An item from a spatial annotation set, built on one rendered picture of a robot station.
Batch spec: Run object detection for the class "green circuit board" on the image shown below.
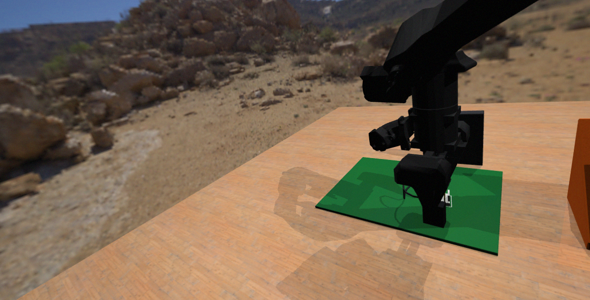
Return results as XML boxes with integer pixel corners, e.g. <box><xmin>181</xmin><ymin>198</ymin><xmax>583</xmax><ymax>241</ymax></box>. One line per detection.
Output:
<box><xmin>315</xmin><ymin>157</ymin><xmax>503</xmax><ymax>256</ymax></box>

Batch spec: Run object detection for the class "black cable with plug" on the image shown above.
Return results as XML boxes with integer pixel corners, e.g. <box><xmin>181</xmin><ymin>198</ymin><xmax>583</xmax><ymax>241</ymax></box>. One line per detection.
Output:
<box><xmin>403</xmin><ymin>185</ymin><xmax>446</xmax><ymax>228</ymax></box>

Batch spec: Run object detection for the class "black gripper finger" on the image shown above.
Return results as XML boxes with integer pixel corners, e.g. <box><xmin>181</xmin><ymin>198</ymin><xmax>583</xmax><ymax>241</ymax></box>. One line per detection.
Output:
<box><xmin>445</xmin><ymin>140</ymin><xmax>468</xmax><ymax>176</ymax></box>
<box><xmin>412</xmin><ymin>179</ymin><xmax>451</xmax><ymax>216</ymax></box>

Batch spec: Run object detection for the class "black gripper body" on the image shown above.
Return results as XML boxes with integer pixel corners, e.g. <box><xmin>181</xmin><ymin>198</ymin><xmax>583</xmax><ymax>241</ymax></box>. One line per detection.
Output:
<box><xmin>394</xmin><ymin>103</ymin><xmax>470</xmax><ymax>192</ymax></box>

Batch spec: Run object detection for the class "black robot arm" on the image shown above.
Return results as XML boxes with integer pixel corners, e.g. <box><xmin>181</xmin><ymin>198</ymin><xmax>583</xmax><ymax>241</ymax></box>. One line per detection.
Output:
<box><xmin>360</xmin><ymin>0</ymin><xmax>538</xmax><ymax>152</ymax></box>

